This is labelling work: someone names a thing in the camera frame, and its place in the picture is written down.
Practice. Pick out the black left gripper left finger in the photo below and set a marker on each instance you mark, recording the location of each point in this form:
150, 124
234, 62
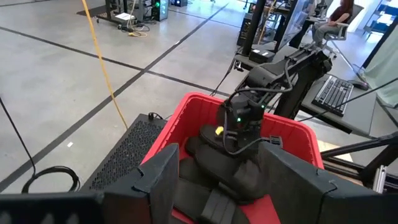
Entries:
149, 199

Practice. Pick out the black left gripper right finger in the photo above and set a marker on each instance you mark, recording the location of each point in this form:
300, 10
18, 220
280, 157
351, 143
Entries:
304, 202

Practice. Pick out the black rubber slide sandal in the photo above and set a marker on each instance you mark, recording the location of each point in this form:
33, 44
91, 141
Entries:
211, 140
224, 171
217, 205

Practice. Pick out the red plastic bin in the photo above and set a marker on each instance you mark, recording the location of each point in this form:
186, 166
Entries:
192, 109

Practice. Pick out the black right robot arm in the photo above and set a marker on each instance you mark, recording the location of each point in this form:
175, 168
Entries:
298, 62

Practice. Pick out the yellow tag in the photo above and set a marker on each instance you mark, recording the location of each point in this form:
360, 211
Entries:
219, 130

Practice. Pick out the black perforated box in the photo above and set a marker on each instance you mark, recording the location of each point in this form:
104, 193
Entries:
124, 155

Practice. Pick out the small black box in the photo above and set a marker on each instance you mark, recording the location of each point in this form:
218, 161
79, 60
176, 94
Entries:
261, 57

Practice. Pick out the black bar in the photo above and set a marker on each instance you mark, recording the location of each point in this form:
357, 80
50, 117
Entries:
357, 146

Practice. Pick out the black keyboard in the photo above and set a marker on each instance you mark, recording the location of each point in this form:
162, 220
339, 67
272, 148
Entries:
332, 95

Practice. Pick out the black pole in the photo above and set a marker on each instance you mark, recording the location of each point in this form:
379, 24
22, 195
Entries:
255, 28

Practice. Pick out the grey desk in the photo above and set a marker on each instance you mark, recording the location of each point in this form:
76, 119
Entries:
363, 112

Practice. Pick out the grey monitor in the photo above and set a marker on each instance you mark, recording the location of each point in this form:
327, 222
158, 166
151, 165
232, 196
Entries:
292, 21

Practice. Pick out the black computer mouse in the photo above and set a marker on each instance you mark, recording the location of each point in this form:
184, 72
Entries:
359, 84

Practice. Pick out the grey office chair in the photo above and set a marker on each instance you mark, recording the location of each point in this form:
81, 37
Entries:
340, 31

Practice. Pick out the black computer tower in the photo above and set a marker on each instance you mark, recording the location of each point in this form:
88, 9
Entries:
160, 12

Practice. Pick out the person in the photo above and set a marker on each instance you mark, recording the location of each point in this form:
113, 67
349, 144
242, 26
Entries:
339, 12

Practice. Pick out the green curtain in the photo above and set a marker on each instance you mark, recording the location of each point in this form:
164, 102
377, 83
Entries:
384, 68

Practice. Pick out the black equipment cart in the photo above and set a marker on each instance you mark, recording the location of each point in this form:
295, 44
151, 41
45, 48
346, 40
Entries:
109, 9

